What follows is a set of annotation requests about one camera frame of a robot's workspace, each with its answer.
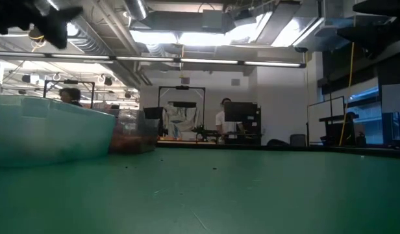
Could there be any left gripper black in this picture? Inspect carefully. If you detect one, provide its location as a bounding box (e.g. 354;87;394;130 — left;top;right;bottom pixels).
0;0;84;50

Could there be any person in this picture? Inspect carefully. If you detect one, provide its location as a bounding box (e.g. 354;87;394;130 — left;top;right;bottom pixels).
214;97;245;144
58;86;83;107

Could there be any blue lit window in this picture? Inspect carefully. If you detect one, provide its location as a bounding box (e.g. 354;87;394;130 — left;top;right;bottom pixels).
347;86;400;146

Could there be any black framed white board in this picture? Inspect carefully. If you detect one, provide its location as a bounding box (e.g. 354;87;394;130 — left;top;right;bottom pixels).
306;96;346;144

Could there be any black side table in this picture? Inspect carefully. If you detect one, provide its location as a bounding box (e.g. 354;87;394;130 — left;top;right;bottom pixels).
318;112;360;146

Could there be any teal plastic basket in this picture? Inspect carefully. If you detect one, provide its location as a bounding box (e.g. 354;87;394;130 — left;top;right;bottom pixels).
0;94;117;168

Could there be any grey chair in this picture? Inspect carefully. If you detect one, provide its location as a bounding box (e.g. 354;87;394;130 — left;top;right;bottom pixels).
290;133;307;147

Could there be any white hanging cloth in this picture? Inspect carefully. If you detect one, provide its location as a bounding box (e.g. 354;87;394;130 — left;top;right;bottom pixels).
162;101;199;133

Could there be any grey ceiling box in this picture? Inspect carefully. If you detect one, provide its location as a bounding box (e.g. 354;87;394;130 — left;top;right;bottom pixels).
201;8;227;33

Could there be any black computer monitor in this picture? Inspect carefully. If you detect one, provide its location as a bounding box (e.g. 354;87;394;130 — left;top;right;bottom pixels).
224;101;259;123

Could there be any green table mat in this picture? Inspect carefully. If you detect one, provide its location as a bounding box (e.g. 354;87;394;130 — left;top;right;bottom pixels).
0;148;400;234

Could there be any yellow black cable reel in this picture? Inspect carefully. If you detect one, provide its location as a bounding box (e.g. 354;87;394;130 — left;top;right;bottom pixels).
27;27;47;50

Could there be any large silver ceiling duct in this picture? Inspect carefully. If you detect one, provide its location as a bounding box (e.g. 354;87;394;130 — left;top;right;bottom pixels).
31;0;116;58

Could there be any black metal frame stand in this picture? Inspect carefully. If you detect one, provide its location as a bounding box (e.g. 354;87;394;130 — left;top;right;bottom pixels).
43;79;96;110

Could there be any yellow hanging cable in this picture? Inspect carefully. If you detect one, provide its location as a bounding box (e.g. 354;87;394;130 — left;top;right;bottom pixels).
338;41;356;146

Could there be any small silver ceiling duct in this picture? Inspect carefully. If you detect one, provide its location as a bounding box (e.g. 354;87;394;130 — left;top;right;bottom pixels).
121;0;149;22

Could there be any black frame stand with camera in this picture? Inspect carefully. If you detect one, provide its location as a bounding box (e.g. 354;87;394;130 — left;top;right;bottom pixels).
156;84;206;137

